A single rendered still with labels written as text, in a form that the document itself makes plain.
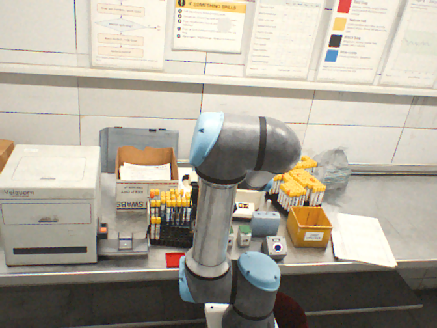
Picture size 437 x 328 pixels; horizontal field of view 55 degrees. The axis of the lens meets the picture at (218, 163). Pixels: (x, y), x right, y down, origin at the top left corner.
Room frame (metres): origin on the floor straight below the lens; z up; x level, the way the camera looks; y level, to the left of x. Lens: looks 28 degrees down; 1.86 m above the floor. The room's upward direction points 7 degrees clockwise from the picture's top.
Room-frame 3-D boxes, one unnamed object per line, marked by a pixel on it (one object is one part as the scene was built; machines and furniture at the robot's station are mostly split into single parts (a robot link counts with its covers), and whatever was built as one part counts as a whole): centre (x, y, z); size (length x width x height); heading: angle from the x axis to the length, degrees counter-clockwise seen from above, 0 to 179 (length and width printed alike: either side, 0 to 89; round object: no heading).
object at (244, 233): (1.26, -0.13, 0.91); 0.05 x 0.04 x 0.07; 14
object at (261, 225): (1.33, -0.20, 0.92); 0.10 x 0.07 x 0.10; 99
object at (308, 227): (1.35, -0.37, 0.93); 0.13 x 0.13 x 0.10; 10
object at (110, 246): (1.11, 0.30, 0.92); 0.21 x 0.07 x 0.05; 104
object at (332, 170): (1.83, -0.53, 0.97); 0.26 x 0.17 x 0.19; 120
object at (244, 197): (1.54, -0.07, 0.94); 0.30 x 0.24 x 0.12; 5
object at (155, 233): (1.23, 0.14, 0.93); 0.17 x 0.09 x 0.11; 94
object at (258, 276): (0.86, -0.13, 1.07); 0.13 x 0.12 x 0.14; 95
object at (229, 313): (0.86, -0.14, 0.95); 0.15 x 0.15 x 0.10
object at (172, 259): (1.12, 0.10, 0.88); 0.07 x 0.07 x 0.01; 14
